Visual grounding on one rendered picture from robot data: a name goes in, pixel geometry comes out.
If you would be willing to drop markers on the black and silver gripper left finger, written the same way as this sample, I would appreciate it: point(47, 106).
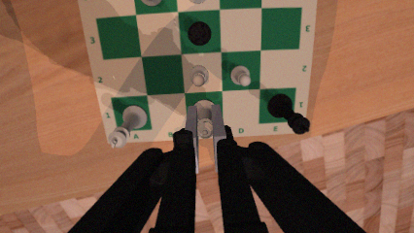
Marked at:
point(128, 203)

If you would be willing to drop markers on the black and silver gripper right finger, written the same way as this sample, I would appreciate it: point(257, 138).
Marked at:
point(296, 205)

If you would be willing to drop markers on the green and white chessboard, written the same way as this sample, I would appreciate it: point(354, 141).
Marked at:
point(142, 55)

